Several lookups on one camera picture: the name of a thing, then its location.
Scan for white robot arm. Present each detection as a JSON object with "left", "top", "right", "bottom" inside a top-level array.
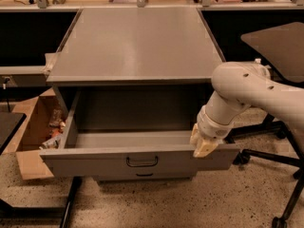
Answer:
[{"left": 190, "top": 62, "right": 304, "bottom": 158}]

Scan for open cardboard box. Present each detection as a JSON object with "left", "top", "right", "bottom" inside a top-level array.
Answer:
[{"left": 4, "top": 88, "right": 59, "bottom": 180}]

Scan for grey drawer cabinet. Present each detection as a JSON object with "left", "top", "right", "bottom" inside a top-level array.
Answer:
[{"left": 40, "top": 8, "right": 238, "bottom": 181}]

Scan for grey drawer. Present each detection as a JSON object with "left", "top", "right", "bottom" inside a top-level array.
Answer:
[
  {"left": 41, "top": 89, "right": 238, "bottom": 177},
  {"left": 93, "top": 173, "right": 196, "bottom": 181}
]

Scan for grey bottom drawer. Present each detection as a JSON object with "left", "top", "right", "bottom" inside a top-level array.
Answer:
[{"left": 93, "top": 173, "right": 196, "bottom": 181}]

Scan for trash items in box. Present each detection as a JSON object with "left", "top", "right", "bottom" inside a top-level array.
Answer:
[{"left": 39, "top": 108, "right": 66, "bottom": 149}]

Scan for grey top drawer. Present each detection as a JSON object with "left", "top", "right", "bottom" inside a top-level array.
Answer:
[{"left": 41, "top": 89, "right": 238, "bottom": 177}]

